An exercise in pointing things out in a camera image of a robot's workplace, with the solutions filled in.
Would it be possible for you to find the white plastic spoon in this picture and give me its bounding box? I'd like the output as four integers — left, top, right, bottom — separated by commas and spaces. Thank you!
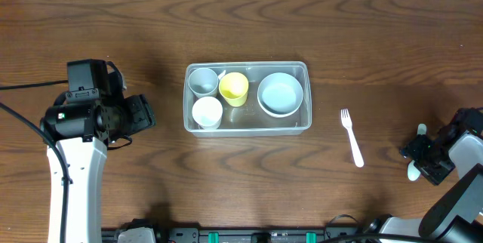
407, 124, 427, 182

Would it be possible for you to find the black cable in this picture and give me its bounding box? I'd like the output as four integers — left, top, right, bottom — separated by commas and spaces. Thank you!
0, 79, 72, 243
320, 214, 450, 243

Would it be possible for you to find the grey plastic cup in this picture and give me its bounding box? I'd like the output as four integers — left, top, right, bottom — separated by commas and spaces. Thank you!
188, 68, 219, 98

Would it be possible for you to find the grey plastic bowl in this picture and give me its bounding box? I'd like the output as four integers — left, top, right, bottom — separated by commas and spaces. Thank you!
257, 72, 303, 105

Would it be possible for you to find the white plastic bowl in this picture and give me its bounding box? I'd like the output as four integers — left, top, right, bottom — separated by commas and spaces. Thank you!
260, 102, 301, 118

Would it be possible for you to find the black mounting rail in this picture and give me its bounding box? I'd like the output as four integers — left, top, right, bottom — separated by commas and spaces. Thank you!
100, 226, 378, 243

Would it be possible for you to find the right black cable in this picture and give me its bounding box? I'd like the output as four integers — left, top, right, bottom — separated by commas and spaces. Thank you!
320, 214, 450, 243

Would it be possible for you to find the yellow plastic cup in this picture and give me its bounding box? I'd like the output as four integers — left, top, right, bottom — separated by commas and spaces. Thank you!
219, 72, 249, 107

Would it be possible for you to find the white plastic cup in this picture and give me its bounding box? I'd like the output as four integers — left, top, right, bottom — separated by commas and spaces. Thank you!
192, 97, 223, 130

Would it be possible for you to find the left black cable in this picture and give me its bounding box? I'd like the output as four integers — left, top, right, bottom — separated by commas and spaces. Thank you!
0, 79, 72, 243

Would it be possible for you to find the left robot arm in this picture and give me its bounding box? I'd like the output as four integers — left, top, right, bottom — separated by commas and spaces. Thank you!
40, 59, 156, 242

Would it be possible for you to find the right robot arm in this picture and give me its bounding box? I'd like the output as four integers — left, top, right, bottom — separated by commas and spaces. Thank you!
371, 108, 482, 243

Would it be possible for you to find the white plastic fork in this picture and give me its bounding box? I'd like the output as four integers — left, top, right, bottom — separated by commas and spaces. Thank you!
340, 109, 365, 168

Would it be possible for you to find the clear plastic storage container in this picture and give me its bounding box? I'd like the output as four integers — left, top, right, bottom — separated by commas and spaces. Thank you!
183, 61, 312, 137

